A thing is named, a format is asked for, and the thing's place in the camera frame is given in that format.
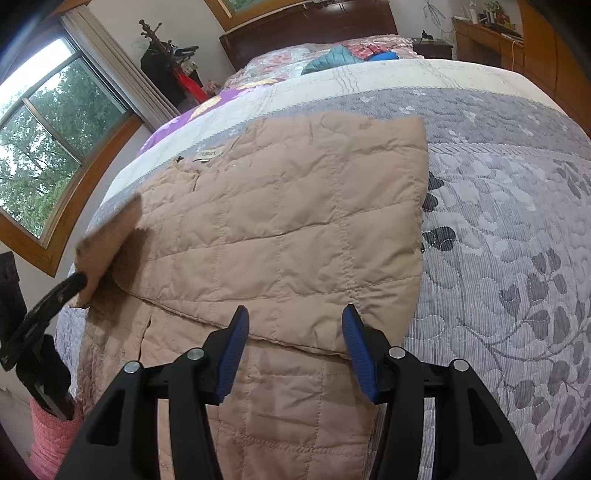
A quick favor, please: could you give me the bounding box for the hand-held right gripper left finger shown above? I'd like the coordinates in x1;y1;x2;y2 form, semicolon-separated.
54;305;252;480

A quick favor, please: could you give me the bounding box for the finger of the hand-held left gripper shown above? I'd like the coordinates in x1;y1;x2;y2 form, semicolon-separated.
0;272;89;371

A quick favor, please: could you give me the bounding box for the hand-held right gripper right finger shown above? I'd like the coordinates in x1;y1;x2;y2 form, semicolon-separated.
341;304;539;480

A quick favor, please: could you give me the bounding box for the tan quilted jacket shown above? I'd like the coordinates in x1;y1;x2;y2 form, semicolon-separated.
74;111;431;480

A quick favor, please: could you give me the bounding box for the person's left forearm pink sleeve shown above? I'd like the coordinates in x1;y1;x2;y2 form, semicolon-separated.
28;396;87;480

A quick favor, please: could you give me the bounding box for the large wooden-framed window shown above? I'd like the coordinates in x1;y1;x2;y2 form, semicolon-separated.
0;36;145;278

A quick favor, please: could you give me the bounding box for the grey leaf-pattern bed quilt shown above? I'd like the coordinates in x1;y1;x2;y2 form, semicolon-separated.
54;58;591;480

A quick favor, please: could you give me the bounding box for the purple floral blanket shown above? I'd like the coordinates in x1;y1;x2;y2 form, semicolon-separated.
136;84;279;156

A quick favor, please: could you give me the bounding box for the beige curtain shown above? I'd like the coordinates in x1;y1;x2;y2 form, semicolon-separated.
60;4;182;133

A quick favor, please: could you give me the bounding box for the dark wooden coat rack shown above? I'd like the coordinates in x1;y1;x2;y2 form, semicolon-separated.
137;18;209;103

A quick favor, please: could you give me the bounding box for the teal quilted garment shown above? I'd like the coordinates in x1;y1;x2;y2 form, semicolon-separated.
300;45;366;76

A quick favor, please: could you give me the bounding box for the pink patchwork floral quilt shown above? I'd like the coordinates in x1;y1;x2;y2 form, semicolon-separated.
224;37;424;89

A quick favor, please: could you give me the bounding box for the dark wooden nightstand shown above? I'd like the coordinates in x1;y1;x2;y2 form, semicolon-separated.
412;37;454;60

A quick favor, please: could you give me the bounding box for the dark wooden headboard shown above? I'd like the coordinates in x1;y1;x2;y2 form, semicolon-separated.
219;0;399;73

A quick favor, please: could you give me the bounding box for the wooden desk with clutter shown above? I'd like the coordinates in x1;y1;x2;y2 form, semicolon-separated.
451;2;528;77

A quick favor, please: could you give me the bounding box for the small wooden-framed window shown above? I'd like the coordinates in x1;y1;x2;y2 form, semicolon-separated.
203;0;317;20

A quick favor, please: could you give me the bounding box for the wooden wardrobe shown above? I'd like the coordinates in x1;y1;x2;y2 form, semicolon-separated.
516;0;591;126

